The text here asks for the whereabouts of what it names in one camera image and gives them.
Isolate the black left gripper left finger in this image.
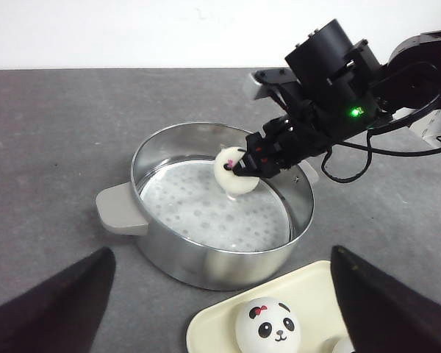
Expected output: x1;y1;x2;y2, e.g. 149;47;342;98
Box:
0;247;116;352

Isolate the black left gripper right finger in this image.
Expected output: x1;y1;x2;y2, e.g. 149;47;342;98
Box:
331;246;441;352

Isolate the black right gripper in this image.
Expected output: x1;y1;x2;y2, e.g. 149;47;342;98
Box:
232;19;381;178

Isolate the panda bun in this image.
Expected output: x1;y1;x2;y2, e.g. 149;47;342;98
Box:
331;337;356;353
213;146;259;195
234;296;302;352

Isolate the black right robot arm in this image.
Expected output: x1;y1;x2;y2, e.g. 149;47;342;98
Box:
232;21;441;178

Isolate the cream rectangular plastic tray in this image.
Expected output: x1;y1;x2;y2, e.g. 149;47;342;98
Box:
186;260;348;352

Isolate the white perforated steamer liner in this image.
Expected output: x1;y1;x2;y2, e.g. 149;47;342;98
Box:
140;160;290;252

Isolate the stainless steel steamer pot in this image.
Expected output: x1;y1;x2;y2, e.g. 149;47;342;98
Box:
96;122;318;290

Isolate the white box at table edge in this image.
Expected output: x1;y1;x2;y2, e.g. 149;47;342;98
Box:
410;110;441;149

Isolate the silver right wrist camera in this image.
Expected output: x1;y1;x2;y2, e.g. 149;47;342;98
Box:
243;68;297;100

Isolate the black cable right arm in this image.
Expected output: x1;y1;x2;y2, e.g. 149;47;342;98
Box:
321;91;441;184

